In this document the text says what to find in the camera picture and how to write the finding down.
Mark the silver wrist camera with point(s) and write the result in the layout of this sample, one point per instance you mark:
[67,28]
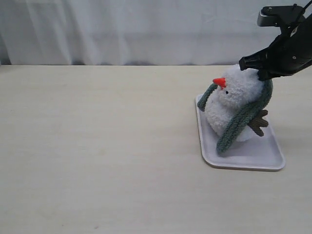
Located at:
[280,16]

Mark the white rectangular plastic tray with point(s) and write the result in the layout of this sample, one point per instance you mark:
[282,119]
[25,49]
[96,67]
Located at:
[258,153]

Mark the white plush snowman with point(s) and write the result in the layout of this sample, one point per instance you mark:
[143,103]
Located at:
[235,89]

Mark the white backdrop curtain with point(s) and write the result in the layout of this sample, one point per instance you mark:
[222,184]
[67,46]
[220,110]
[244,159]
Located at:
[132,32]

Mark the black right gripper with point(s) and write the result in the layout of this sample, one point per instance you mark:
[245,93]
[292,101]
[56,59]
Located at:
[286,58]

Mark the green knitted scarf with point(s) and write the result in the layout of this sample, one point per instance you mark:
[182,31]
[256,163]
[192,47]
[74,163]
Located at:
[249,121]

